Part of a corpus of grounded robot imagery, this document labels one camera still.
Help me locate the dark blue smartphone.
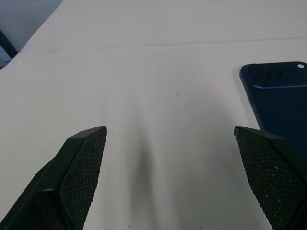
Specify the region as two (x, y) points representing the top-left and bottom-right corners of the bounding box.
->
(240, 61), (307, 159)

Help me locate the black frame post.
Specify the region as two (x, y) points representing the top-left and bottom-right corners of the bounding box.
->
(0, 30), (18, 59)

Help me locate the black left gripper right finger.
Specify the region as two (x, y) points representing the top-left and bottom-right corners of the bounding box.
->
(234, 126), (307, 230)

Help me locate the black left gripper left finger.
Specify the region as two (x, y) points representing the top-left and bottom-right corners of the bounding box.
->
(0, 126), (108, 230)

